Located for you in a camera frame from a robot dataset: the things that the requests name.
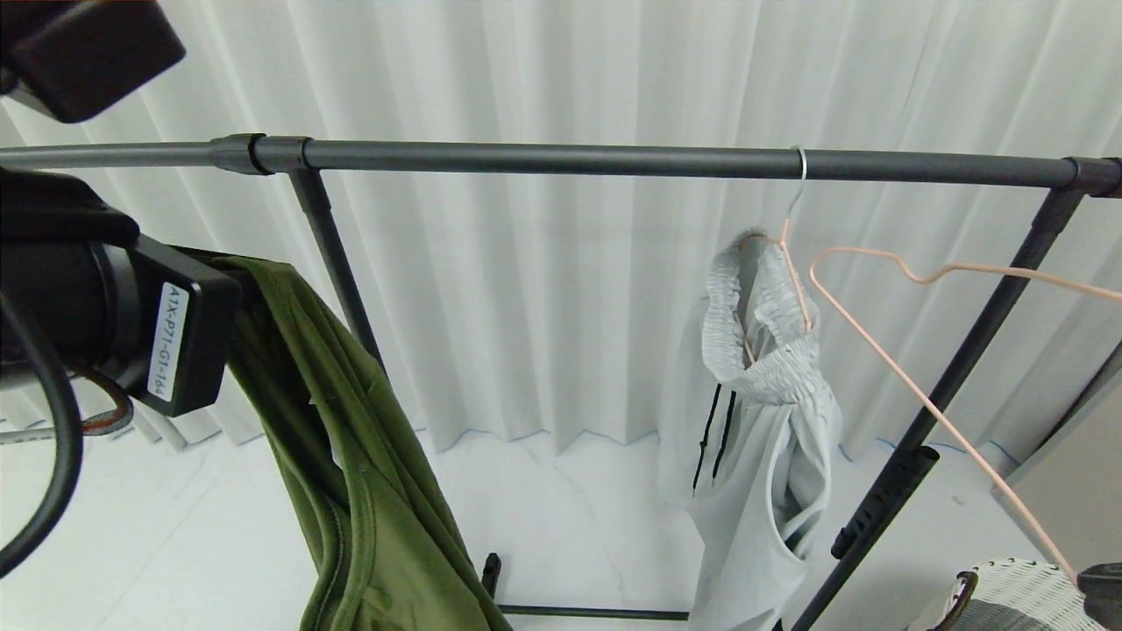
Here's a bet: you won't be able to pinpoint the pink clothes hanger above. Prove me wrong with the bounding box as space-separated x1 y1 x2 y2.
736 147 816 365
808 245 1122 588

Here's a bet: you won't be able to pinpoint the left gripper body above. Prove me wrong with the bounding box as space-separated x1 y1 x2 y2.
0 233 243 418

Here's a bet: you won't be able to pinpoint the pale grey shorts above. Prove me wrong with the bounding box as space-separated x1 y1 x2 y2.
657 230 844 631

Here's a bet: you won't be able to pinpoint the green garment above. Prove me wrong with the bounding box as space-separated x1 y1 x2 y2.
206 254 514 631

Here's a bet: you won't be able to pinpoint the black clothes rack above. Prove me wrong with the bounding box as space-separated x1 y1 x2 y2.
0 133 1122 631

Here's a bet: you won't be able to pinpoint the white laundry basket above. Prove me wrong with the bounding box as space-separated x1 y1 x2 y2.
912 558 1107 631

